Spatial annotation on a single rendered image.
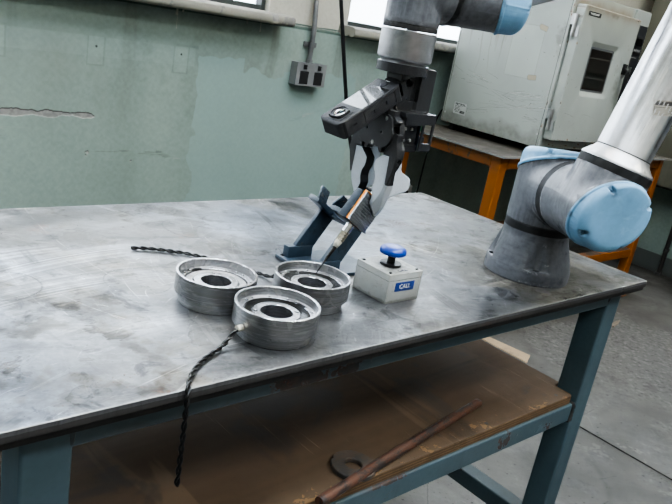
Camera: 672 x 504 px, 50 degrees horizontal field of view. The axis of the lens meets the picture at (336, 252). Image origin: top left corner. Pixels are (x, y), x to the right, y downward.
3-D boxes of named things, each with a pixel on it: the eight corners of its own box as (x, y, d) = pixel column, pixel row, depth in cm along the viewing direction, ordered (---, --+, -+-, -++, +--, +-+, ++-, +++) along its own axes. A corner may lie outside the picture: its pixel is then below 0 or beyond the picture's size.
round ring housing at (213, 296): (156, 292, 93) (159, 263, 92) (220, 280, 101) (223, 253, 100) (206, 324, 87) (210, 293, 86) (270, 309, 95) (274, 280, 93)
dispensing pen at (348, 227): (302, 261, 101) (370, 166, 103) (318, 275, 104) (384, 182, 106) (311, 267, 100) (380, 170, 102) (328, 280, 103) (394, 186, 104)
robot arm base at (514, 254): (515, 254, 141) (527, 205, 138) (583, 283, 131) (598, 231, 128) (467, 261, 131) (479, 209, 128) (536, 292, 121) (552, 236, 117)
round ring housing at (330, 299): (361, 311, 99) (366, 284, 98) (302, 322, 92) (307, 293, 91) (313, 283, 106) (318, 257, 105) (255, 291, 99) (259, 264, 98)
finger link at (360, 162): (384, 209, 108) (401, 150, 104) (354, 210, 104) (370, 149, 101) (371, 200, 110) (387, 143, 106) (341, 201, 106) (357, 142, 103)
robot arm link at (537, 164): (551, 213, 135) (570, 142, 131) (591, 236, 123) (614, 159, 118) (493, 207, 131) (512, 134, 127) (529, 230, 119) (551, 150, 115)
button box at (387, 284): (384, 304, 103) (391, 273, 102) (352, 286, 108) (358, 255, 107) (422, 297, 109) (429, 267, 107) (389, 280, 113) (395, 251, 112)
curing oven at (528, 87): (549, 160, 292) (594, -8, 272) (437, 126, 333) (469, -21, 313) (622, 160, 333) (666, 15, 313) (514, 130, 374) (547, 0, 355)
